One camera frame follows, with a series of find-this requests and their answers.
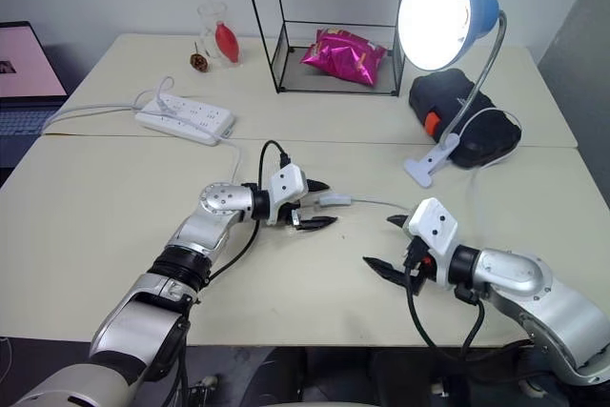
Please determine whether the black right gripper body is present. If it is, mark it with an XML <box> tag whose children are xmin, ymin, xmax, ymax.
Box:
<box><xmin>402</xmin><ymin>236</ymin><xmax>438</xmax><ymax>297</ymax></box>

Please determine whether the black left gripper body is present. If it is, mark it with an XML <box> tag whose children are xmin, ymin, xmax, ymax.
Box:
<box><xmin>278</xmin><ymin>196</ymin><xmax>316</xmax><ymax>231</ymax></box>

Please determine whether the blue clip desk lamp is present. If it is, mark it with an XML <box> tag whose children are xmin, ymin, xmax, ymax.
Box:
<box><xmin>396</xmin><ymin>0</ymin><xmax>509</xmax><ymax>188</ymax></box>

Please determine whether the pink snack bag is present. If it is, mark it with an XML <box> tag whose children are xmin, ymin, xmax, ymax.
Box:
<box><xmin>298</xmin><ymin>28</ymin><xmax>389</xmax><ymax>90</ymax></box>

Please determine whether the black case with orange clasp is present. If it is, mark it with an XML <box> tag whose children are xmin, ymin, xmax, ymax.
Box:
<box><xmin>407</xmin><ymin>68</ymin><xmax>524</xmax><ymax>171</ymax></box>

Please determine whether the white power strip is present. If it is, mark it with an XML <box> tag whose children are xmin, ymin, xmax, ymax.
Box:
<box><xmin>133</xmin><ymin>94</ymin><xmax>238</xmax><ymax>147</ymax></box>

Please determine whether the small brown round object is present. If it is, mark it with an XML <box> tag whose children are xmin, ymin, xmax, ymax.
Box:
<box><xmin>189</xmin><ymin>41</ymin><xmax>212</xmax><ymax>74</ymax></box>

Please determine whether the red rubber bulb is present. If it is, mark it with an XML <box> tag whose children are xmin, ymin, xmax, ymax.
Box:
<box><xmin>213</xmin><ymin>19</ymin><xmax>246</xmax><ymax>66</ymax></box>

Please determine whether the clear glass cup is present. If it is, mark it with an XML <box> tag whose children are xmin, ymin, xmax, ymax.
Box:
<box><xmin>196</xmin><ymin>0</ymin><xmax>231</xmax><ymax>64</ymax></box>

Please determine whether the open laptop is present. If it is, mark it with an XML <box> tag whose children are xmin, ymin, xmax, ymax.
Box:
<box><xmin>0</xmin><ymin>20</ymin><xmax>72</xmax><ymax>142</ymax></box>

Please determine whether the white inline cord switch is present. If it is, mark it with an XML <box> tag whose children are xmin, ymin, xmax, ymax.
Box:
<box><xmin>317</xmin><ymin>193</ymin><xmax>355</xmax><ymax>207</ymax></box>

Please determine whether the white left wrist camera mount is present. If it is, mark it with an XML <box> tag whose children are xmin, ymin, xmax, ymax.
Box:
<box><xmin>264</xmin><ymin>163</ymin><xmax>310</xmax><ymax>228</ymax></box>

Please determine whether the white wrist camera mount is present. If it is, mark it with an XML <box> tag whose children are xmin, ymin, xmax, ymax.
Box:
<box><xmin>406</xmin><ymin>196</ymin><xmax>459</xmax><ymax>288</ymax></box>
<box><xmin>264</xmin><ymin>163</ymin><xmax>310</xmax><ymax>228</ymax></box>

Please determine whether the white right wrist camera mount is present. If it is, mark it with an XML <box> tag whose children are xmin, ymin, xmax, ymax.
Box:
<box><xmin>406</xmin><ymin>196</ymin><xmax>459</xmax><ymax>288</ymax></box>

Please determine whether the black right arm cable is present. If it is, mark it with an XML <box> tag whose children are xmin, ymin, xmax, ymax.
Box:
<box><xmin>402</xmin><ymin>254</ymin><xmax>487</xmax><ymax>365</ymax></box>

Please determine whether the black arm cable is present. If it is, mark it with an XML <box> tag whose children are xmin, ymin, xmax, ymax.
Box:
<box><xmin>193</xmin><ymin>139</ymin><xmax>292</xmax><ymax>306</ymax></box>
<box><xmin>402</xmin><ymin>254</ymin><xmax>487</xmax><ymax>365</ymax></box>

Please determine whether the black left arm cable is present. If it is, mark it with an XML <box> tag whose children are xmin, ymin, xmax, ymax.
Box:
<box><xmin>193</xmin><ymin>139</ymin><xmax>292</xmax><ymax>306</ymax></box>

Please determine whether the white lamp cord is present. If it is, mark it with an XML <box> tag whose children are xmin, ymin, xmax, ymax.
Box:
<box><xmin>216</xmin><ymin>109</ymin><xmax>523</xmax><ymax>218</ymax></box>

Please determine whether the black wire frame rack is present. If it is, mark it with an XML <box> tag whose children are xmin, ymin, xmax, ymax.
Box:
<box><xmin>237</xmin><ymin>0</ymin><xmax>426</xmax><ymax>99</ymax></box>

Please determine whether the white plugged cable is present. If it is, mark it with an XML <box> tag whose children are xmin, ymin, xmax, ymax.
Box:
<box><xmin>41</xmin><ymin>74</ymin><xmax>175</xmax><ymax>134</ymax></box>

